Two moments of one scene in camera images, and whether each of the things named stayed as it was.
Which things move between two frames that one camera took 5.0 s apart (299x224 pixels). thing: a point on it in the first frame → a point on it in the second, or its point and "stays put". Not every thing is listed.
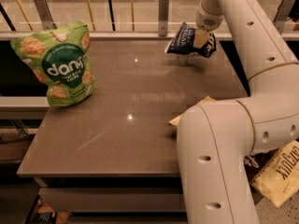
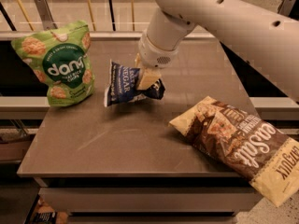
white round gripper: [207, 21] → [154, 56]
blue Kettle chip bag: [182, 43] → [122, 86]
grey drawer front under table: [114, 200] stays put
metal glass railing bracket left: [44, 11] stays put
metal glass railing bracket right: [284, 9] stays put
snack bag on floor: [45, 214] stays put
